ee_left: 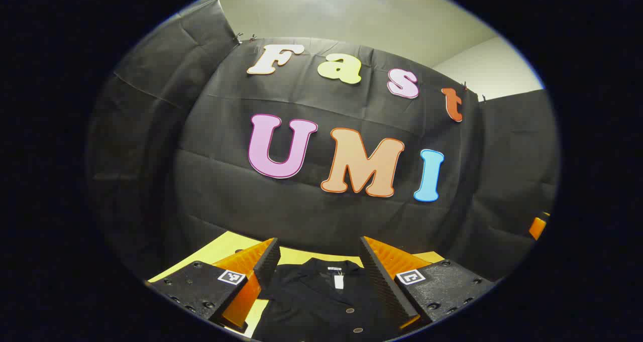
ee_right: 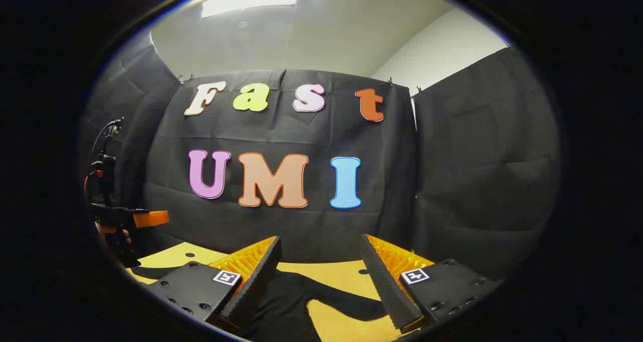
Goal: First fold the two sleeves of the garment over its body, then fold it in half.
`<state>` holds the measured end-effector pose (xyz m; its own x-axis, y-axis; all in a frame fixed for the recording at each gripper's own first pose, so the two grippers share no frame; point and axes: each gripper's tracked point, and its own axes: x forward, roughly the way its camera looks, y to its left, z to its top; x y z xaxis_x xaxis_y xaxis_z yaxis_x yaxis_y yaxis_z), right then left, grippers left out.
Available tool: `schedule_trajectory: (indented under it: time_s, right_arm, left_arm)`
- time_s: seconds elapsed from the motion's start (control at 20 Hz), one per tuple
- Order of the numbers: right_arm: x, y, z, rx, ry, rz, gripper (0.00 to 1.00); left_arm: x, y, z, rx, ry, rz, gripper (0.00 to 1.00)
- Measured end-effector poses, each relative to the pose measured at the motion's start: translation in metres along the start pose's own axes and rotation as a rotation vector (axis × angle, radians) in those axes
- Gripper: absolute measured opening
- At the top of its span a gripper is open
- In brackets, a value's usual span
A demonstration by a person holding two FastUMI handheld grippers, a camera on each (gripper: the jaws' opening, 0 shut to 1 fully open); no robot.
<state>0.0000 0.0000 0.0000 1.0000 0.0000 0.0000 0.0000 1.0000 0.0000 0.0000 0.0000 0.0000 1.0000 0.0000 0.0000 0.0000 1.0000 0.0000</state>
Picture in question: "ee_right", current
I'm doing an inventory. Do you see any black buttoned garment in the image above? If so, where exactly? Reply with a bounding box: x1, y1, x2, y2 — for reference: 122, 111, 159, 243
128, 266, 397, 342

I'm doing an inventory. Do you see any black backdrop cloth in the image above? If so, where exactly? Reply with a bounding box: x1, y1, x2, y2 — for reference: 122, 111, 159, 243
78, 31, 563, 282

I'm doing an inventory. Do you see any red gripper cable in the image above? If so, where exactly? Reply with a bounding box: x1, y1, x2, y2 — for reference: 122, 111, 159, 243
83, 171, 103, 205

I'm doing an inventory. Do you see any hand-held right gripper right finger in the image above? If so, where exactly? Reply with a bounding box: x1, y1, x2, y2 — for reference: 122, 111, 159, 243
360, 234, 504, 332

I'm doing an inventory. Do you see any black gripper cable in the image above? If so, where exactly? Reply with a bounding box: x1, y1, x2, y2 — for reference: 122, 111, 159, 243
92, 117, 125, 157

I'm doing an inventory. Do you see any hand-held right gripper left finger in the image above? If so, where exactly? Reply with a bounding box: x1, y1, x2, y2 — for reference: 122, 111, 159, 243
143, 236, 282, 338

